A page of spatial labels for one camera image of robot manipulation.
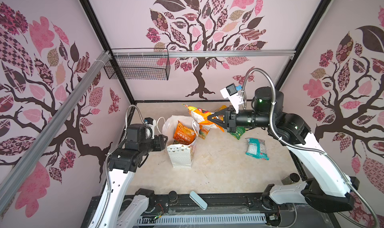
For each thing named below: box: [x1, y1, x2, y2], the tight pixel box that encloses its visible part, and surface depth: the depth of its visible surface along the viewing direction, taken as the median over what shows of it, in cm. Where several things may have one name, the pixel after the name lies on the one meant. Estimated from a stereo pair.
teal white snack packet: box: [245, 138, 270, 161], surface depth 91 cm
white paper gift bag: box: [157, 115, 199, 168], surface depth 75 cm
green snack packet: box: [229, 126, 246, 140], surface depth 100 cm
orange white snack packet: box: [198, 124, 210, 140], surface depth 100 cm
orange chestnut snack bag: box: [173, 120, 197, 145], surface depth 85 cm
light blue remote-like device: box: [189, 190, 208, 211], surface depth 73 cm
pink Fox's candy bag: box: [181, 104, 225, 132], surface depth 52 cm
